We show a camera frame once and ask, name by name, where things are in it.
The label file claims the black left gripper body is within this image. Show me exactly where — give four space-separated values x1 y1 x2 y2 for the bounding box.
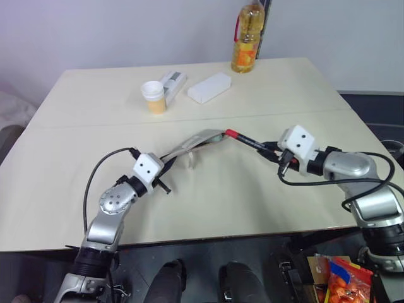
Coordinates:
153 161 168 191

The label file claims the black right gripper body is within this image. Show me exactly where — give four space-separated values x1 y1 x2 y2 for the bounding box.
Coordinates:
271 142 300 175

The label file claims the red-capped black marker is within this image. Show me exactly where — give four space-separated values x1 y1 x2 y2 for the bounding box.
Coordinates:
225 128 269 153

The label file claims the beige cloth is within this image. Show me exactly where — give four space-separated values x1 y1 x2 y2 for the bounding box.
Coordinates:
160 128 229 172

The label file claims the white cup with orange band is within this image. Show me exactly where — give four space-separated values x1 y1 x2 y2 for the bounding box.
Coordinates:
140 80 168 115

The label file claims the white box with grey print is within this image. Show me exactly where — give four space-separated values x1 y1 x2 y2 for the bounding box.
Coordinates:
158 70 188 105

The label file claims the plain white box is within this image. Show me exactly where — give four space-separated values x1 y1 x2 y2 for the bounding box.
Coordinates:
187 71 234 105

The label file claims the dark rounded shape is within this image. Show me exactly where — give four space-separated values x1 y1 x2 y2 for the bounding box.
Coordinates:
147 258 187 303
218 261 263 303

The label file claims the yellow cooking oil bottle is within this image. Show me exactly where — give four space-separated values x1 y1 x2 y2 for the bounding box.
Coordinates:
230 0 266 74

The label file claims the black round device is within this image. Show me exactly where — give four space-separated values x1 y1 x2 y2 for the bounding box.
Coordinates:
380 138 404 160

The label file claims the brown cardboard box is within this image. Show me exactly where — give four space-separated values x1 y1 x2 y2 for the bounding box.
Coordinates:
307 253 353 303

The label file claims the orange snack bag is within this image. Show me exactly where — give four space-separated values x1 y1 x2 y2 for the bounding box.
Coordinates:
324 256 374 303

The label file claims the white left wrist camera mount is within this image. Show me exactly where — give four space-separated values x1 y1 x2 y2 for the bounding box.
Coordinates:
132 152 165 194

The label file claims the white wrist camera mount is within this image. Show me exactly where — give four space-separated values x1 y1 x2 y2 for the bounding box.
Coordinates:
132 152 165 194
278 124 318 176

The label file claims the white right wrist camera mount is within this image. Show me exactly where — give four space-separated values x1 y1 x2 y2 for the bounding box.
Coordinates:
278 124 318 176

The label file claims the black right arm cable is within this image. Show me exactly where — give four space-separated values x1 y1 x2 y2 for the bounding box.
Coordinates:
277 150 396 215

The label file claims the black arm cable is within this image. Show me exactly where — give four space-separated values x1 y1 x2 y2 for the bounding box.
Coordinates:
82 146 140 236
277 150 396 215

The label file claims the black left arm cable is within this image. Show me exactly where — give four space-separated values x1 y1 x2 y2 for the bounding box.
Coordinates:
82 146 140 236

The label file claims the black strap under table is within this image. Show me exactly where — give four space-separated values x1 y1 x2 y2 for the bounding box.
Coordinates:
273 236 312 303

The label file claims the black upright post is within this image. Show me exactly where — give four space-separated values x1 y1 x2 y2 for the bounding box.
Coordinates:
254 0 273 61

